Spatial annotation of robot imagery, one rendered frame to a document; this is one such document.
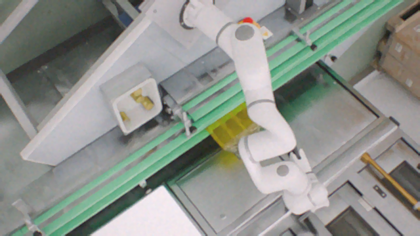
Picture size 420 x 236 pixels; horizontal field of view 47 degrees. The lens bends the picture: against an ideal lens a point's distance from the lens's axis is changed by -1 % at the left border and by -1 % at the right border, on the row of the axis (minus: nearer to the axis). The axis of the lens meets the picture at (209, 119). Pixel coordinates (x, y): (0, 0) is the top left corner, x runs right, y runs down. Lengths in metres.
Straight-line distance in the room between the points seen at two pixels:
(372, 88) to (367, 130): 3.85
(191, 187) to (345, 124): 0.73
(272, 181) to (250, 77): 0.32
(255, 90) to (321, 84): 0.87
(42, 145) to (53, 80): 0.68
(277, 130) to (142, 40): 0.57
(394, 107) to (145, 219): 4.40
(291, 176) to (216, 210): 0.54
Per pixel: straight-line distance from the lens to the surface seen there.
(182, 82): 1.87
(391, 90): 6.05
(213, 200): 1.93
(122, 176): 1.83
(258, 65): 1.39
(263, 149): 1.42
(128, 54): 1.67
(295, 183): 1.48
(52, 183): 1.88
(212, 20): 1.59
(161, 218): 1.92
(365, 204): 2.03
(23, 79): 2.46
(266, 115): 1.39
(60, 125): 1.75
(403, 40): 5.56
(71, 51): 2.48
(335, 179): 2.03
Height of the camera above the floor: 1.77
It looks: 26 degrees down
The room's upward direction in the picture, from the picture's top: 138 degrees clockwise
